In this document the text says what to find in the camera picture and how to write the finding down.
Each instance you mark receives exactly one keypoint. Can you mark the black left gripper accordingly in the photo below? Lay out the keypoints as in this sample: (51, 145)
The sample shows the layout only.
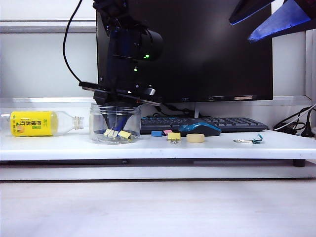
(121, 76)

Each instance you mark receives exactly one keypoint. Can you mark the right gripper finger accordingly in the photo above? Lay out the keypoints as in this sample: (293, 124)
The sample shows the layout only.
(249, 11)
(284, 21)

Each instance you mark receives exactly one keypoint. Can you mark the yellow binder clip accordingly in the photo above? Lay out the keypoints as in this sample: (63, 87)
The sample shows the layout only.
(110, 133)
(125, 134)
(173, 136)

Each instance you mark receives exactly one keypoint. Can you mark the round transparent plastic jar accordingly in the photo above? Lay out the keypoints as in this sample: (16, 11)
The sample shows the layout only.
(97, 123)

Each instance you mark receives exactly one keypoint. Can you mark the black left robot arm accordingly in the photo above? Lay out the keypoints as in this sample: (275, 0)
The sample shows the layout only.
(123, 29)

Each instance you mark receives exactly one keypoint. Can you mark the cream round tape roll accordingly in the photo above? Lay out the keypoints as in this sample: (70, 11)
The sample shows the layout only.
(195, 138)

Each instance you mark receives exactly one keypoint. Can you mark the blue binder clip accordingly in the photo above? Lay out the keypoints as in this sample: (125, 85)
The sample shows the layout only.
(156, 133)

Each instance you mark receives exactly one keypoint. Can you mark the pink binder clip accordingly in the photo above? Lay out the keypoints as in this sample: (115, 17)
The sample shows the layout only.
(167, 131)

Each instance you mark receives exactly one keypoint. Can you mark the white desk riser board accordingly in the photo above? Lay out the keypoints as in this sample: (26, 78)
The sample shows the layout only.
(74, 150)

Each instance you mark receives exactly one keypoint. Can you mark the black computer monitor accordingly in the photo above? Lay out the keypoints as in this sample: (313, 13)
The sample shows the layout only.
(209, 61)

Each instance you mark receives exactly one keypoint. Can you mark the silver monitor stand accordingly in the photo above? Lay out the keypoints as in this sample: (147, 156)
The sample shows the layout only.
(196, 111)

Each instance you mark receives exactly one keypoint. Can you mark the blue black computer mouse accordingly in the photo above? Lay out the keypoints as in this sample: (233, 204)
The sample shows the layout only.
(200, 129)

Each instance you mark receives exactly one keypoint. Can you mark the plastic bottle yellow label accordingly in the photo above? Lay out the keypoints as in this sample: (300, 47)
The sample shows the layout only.
(32, 123)

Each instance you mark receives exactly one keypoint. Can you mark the black power plug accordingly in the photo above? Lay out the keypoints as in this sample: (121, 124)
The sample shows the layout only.
(307, 130)

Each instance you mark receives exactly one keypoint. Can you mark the black computer keyboard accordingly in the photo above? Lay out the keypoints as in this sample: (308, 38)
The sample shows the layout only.
(234, 124)

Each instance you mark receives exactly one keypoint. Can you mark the teal binder clip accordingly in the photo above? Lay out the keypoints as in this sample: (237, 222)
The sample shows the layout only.
(258, 140)

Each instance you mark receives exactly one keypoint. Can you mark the black riser foot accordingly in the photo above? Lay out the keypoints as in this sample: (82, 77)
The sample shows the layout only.
(298, 163)

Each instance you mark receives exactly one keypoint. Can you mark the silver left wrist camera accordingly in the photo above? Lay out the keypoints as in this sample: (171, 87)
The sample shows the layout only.
(150, 91)

